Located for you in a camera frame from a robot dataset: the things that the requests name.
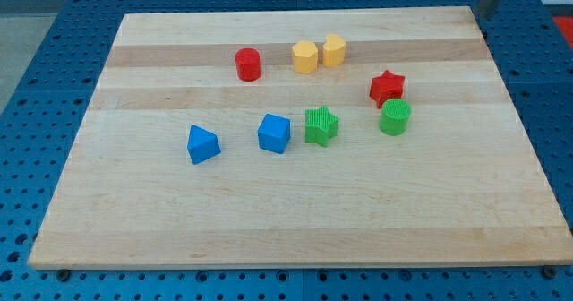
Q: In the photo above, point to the yellow heart block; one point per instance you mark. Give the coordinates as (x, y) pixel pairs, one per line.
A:
(333, 51)

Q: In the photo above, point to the yellow hexagon block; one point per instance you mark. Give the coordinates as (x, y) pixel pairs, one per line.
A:
(304, 56)

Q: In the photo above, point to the blue cube block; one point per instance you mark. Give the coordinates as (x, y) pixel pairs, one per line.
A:
(274, 133)

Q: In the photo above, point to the green star block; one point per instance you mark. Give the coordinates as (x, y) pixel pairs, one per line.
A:
(320, 126)

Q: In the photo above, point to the wooden board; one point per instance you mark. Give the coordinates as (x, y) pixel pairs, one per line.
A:
(462, 185)

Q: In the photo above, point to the blue triangle block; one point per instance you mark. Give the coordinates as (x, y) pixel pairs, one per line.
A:
(202, 145)

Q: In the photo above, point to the red cylinder block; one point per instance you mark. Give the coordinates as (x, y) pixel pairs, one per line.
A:
(248, 64)

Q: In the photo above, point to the green cylinder block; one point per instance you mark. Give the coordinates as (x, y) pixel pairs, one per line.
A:
(394, 118)

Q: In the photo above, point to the red star block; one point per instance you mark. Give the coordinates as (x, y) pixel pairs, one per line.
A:
(386, 86)

